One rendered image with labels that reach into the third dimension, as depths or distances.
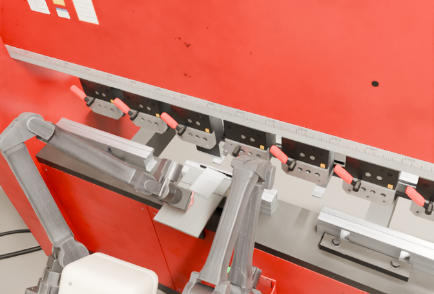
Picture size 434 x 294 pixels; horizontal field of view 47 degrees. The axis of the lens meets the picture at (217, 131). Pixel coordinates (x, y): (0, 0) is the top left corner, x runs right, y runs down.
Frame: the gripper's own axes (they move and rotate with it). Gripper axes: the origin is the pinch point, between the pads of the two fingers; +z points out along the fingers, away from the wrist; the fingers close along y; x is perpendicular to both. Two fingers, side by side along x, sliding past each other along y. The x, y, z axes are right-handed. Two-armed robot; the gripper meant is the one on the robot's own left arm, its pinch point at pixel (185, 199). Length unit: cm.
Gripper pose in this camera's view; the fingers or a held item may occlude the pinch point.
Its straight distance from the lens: 172.3
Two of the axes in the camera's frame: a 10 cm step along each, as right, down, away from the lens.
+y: -8.8, -2.6, 4.1
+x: -3.4, 9.2, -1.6
